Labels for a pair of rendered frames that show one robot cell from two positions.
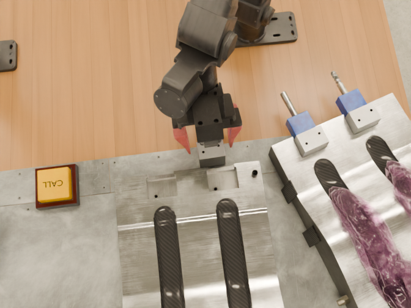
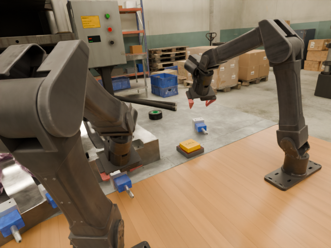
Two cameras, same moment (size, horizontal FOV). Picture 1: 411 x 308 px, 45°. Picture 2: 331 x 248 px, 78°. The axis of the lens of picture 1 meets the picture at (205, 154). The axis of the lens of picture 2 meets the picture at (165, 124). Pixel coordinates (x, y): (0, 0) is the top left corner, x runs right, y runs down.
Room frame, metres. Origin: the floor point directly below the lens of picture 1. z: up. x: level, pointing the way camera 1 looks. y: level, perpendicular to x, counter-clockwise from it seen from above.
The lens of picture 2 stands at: (0.85, -0.11, 1.23)
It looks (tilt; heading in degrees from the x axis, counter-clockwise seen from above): 23 degrees down; 154
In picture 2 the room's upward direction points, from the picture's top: 5 degrees counter-clockwise
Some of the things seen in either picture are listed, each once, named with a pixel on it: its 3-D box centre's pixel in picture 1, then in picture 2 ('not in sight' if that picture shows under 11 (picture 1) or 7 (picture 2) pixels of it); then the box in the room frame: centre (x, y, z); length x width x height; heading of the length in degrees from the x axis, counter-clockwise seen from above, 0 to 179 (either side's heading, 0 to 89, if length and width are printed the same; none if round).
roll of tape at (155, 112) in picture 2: not in sight; (155, 114); (-0.18, 0.34, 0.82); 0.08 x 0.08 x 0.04
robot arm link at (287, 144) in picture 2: not in sight; (295, 144); (0.54, 0.48, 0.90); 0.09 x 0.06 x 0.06; 101
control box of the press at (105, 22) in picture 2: not in sight; (112, 109); (-0.72, 0.21, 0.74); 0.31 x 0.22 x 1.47; 92
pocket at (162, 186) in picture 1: (162, 187); (135, 147); (0.22, 0.08, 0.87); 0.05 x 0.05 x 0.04; 2
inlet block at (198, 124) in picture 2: not in sight; (201, 128); (0.15, 0.43, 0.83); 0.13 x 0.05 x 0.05; 163
